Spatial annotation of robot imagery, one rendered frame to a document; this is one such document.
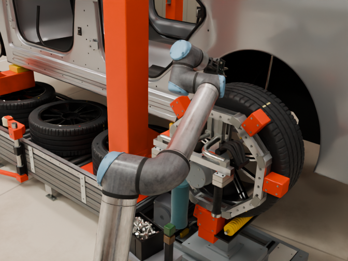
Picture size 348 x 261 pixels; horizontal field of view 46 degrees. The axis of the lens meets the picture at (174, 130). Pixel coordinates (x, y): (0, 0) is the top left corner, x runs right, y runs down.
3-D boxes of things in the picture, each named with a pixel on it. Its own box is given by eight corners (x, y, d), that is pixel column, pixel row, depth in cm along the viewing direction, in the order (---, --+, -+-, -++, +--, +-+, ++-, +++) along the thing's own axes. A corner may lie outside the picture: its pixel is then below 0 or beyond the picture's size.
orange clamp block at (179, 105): (196, 109, 203) (186, 93, 204) (186, 113, 197) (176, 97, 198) (187, 115, 208) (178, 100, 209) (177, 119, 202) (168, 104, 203)
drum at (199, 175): (230, 176, 201) (233, 150, 195) (205, 194, 186) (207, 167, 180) (207, 166, 209) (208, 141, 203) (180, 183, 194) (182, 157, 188)
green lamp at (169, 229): (175, 232, 186) (175, 225, 184) (170, 236, 183) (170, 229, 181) (169, 229, 188) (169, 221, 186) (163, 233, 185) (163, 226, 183)
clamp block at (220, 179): (233, 179, 175) (234, 169, 173) (221, 188, 168) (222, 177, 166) (223, 175, 178) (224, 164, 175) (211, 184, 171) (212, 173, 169)
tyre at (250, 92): (328, 187, 197) (271, 60, 196) (307, 208, 180) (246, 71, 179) (226, 207, 244) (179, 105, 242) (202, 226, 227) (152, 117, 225)
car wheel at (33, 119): (14, 149, 327) (10, 122, 317) (58, 118, 385) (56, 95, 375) (89, 163, 311) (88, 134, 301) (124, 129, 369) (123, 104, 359)
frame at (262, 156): (262, 227, 198) (277, 124, 175) (256, 234, 193) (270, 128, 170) (174, 186, 228) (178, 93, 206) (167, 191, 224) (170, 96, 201)
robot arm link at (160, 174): (176, 183, 116) (228, 69, 166) (135, 174, 119) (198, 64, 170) (177, 211, 123) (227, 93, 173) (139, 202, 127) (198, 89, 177)
